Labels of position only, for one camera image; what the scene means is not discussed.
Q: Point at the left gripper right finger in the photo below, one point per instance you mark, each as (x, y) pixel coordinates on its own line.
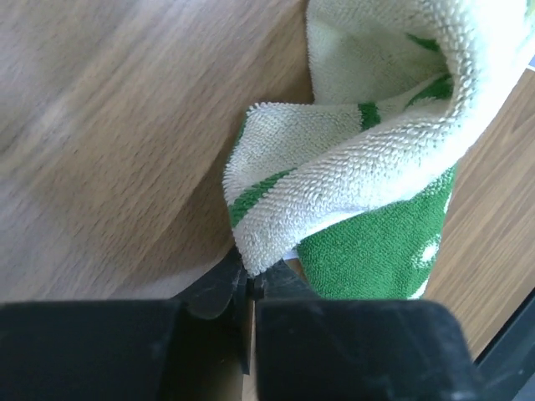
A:
(310, 348)

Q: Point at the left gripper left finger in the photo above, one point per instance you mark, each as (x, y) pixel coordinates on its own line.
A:
(193, 346)

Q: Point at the green cream patterned towel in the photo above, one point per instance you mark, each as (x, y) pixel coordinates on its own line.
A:
(357, 183)

